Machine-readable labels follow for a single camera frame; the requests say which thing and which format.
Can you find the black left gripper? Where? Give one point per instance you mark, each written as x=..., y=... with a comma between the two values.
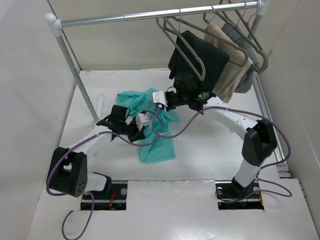
x=137, y=134

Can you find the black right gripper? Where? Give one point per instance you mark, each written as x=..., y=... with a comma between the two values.
x=169, y=107

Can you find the teal t shirt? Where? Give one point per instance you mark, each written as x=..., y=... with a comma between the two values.
x=162, y=149

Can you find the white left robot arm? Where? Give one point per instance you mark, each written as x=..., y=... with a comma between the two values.
x=68, y=172

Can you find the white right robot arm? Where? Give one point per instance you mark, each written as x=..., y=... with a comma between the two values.
x=258, y=136

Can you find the taupe hanger with grey garment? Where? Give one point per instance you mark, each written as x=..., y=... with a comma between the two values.
x=251, y=24

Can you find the black hanging garment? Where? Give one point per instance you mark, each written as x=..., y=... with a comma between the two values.
x=214, y=61

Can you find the cream ribbed garment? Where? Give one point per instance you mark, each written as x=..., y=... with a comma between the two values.
x=237, y=75

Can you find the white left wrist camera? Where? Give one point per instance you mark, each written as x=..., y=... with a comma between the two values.
x=142, y=120

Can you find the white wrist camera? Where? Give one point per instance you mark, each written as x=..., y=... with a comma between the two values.
x=159, y=98
x=142, y=120

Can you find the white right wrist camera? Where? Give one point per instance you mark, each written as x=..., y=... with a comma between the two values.
x=159, y=98

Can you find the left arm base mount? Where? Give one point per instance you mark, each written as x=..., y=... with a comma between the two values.
x=115, y=200

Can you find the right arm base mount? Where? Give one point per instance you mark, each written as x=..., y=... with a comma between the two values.
x=229, y=199

